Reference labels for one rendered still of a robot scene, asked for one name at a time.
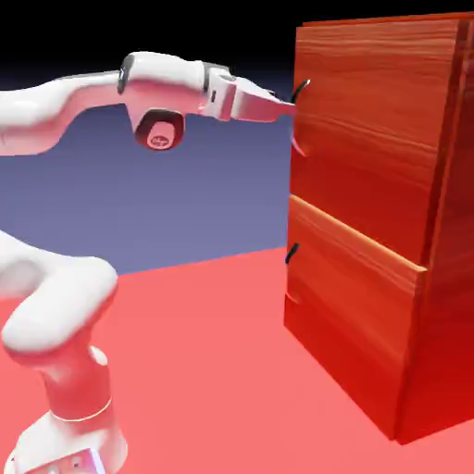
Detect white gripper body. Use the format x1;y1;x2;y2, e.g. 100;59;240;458
230;76;297;124

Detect small red wooden door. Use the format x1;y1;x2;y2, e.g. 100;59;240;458
283;194;429;441

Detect short curved dark metal handle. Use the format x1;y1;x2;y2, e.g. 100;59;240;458
284;243;301;305

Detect large red wooden door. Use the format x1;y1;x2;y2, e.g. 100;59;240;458
289;18;461;267

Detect red wooden cabinet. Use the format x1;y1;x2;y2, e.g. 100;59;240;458
283;11;474;446

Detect long curved dark metal handle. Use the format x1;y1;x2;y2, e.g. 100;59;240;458
290;79;311;157

